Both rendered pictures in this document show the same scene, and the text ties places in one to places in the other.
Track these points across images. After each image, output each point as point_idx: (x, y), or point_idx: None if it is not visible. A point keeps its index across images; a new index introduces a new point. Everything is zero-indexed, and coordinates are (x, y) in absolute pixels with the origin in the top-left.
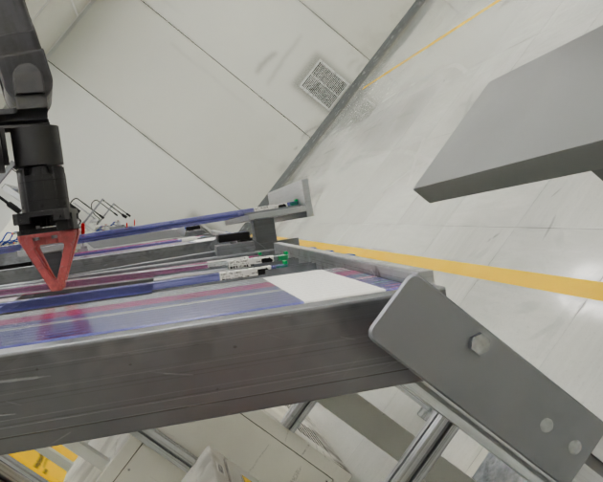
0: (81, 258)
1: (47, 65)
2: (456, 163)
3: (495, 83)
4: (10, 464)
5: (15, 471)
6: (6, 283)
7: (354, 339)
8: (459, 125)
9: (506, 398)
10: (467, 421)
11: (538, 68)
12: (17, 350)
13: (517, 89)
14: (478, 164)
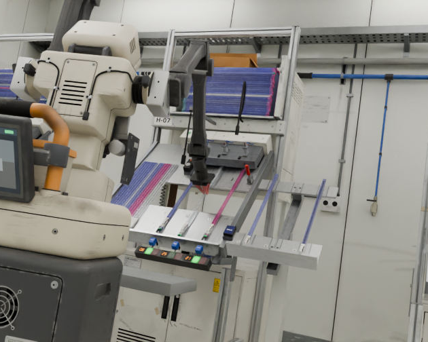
0: None
1: (189, 147)
2: (162, 274)
3: (161, 281)
4: (265, 224)
5: (264, 226)
6: None
7: None
8: (179, 281)
9: None
10: None
11: (123, 273)
12: (115, 187)
13: (134, 273)
14: (141, 269)
